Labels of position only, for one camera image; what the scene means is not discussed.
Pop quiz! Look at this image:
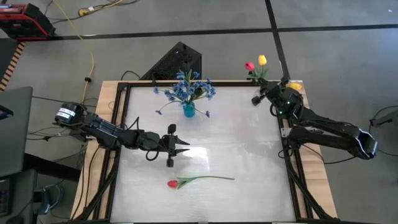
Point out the black perforated bracket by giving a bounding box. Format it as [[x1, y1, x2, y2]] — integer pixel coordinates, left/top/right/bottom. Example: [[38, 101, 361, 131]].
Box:
[[139, 41, 203, 82]]

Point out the dark equipment cabinet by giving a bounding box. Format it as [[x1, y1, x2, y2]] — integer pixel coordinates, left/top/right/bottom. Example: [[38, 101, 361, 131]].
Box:
[[0, 169, 38, 224]]

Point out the clear textured glass vase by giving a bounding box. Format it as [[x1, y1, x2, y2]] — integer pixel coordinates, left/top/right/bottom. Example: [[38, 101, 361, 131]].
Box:
[[252, 80, 271, 100]]

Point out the red artificial tulip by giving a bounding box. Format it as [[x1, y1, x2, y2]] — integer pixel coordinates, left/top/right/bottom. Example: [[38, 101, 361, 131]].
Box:
[[167, 175, 236, 190], [244, 61, 262, 82]]

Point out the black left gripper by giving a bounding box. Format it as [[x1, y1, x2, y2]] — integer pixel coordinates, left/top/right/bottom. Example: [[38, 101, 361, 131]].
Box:
[[141, 124, 190, 168]]

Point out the yellow power plug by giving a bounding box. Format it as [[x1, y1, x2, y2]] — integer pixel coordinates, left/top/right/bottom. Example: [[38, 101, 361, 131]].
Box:
[[77, 6, 98, 17]]

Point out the blue glass vase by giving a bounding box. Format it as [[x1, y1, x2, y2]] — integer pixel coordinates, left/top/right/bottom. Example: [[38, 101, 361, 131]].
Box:
[[182, 101, 196, 118]]

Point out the yellow floor cable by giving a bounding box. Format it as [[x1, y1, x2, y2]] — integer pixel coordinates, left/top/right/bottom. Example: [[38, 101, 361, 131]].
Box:
[[51, 0, 96, 104]]

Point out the black aluminium table frame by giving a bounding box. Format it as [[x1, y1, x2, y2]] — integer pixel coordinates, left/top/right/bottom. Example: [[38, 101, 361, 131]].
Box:
[[70, 81, 335, 224]]

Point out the wooden table board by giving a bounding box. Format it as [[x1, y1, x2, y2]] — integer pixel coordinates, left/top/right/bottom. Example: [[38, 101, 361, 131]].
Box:
[[70, 80, 338, 220]]

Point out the blue artificial flower bunch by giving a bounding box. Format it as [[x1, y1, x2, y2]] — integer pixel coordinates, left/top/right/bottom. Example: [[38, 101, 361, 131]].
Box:
[[154, 81, 200, 116], [167, 70, 217, 118]]

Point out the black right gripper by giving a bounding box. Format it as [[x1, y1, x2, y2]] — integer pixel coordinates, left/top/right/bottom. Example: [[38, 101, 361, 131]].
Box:
[[251, 77, 290, 108]]

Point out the grey desk surface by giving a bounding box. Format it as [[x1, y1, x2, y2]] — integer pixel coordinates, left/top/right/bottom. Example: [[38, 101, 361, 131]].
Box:
[[0, 86, 34, 179]]

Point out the red black tool box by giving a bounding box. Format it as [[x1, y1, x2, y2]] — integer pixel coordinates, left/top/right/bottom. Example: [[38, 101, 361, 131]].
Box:
[[0, 2, 57, 42]]

